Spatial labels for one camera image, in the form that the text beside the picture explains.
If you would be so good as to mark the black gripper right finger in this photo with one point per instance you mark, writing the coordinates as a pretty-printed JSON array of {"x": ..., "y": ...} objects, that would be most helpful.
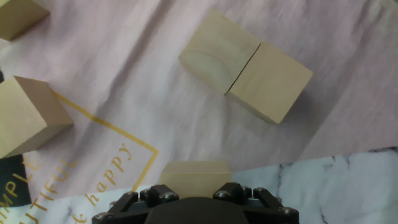
[{"x": 248, "y": 194}]

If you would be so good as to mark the marble pattern table cloth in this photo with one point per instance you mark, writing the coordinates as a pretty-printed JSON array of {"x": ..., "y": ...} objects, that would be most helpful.
[{"x": 140, "y": 93}]

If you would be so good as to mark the light wooden cube block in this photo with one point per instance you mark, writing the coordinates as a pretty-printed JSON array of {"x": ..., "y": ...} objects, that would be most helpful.
[
  {"x": 196, "y": 179},
  {"x": 28, "y": 115},
  {"x": 269, "y": 82},
  {"x": 217, "y": 49},
  {"x": 18, "y": 17}
]

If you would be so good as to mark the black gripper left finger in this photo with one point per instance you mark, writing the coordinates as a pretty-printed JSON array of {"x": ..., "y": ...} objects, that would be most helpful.
[{"x": 140, "y": 196}]

